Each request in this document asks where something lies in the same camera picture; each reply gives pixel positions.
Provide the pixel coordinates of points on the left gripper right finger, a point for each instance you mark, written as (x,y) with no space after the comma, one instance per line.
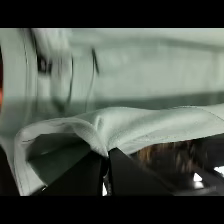
(133,176)

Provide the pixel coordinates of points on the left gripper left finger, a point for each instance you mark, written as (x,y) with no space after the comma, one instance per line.
(80,176)

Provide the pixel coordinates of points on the pale green T-shirt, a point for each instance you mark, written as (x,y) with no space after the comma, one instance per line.
(133,93)

